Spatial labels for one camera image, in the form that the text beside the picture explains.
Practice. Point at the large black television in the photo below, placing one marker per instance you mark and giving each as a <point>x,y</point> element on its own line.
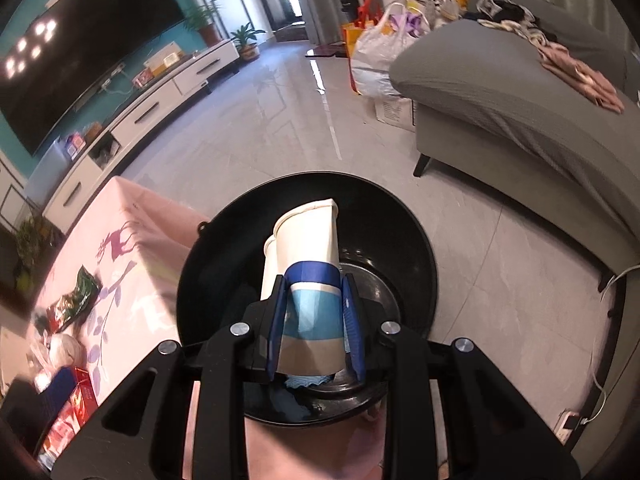
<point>75,40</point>

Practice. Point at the pink printed tablecloth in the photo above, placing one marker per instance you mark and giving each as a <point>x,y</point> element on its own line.
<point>150,240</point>

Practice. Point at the green red snack packet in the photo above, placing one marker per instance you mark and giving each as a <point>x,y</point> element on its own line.
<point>80,295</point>

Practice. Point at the grey sofa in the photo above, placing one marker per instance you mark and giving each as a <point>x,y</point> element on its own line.
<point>500,95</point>

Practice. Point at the black round trash bin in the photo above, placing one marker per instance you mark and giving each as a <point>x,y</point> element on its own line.
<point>400,240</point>

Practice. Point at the dark doormat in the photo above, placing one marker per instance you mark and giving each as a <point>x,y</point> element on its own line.
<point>327,51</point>

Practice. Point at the small potted plant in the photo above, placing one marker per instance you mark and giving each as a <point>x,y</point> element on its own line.
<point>246,40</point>

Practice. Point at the colourful small box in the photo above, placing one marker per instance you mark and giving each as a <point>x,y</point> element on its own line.
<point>75,142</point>

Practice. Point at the white TV cabinet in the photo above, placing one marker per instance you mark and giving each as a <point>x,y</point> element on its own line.
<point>150,105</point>

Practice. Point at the pink clothing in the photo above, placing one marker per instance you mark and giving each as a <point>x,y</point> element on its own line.
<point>580,77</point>

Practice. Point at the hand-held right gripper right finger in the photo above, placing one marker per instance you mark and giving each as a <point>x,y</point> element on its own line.
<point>354,330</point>

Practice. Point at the white crumpled plastic bag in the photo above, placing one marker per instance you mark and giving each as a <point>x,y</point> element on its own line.
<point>60,352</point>

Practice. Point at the yellow box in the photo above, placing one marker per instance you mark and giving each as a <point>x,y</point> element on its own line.
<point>162,59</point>

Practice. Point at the orange red shopping bag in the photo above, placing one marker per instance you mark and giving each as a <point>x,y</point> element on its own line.
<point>356,25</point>

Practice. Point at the white blue paper cup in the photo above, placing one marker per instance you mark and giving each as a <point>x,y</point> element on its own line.
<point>305,240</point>

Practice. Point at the bushy potted plant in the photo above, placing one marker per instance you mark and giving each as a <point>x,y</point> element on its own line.
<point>32,245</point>

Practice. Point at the black white patterned clothes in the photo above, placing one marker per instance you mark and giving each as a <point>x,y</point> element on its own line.
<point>520,22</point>

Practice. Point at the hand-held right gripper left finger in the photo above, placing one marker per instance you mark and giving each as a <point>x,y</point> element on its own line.
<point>276,330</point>

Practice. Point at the white power strip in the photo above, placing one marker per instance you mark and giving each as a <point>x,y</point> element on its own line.
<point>569,425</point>

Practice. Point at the light blue plastic box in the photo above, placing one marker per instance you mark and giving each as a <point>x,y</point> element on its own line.
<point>47,160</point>

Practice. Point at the white printed carton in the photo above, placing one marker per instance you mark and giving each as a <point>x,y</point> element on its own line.
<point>395,112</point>

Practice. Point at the small red box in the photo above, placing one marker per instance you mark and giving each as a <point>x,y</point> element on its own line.
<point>142,78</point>

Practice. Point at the tall potted plant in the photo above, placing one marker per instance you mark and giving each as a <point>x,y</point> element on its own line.
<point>202,20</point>

